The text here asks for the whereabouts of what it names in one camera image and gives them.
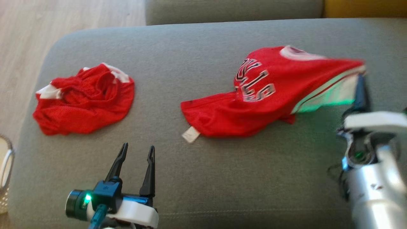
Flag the crumpled red mesh shorts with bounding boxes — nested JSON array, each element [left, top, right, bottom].
[[33, 63, 135, 136]]

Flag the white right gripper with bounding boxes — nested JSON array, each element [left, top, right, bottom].
[[337, 74, 407, 169]]

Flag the grey fabric sofa seat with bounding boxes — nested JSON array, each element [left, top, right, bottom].
[[8, 18, 407, 229]]

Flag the white woven laundry basket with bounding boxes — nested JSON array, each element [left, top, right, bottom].
[[0, 134, 15, 214]]

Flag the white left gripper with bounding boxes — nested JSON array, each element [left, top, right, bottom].
[[105, 142, 159, 229]]

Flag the grey sofa back cushion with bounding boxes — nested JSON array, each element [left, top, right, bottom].
[[145, 0, 325, 26]]

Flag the red basketball jersey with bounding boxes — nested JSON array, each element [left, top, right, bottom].
[[180, 45, 366, 143]]

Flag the teal plug camera cable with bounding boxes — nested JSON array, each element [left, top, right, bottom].
[[88, 204, 108, 229]]

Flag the yellow cushion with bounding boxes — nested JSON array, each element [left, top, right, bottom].
[[324, 0, 407, 18]]

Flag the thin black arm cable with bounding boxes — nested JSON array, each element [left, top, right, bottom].
[[328, 164, 350, 201]]

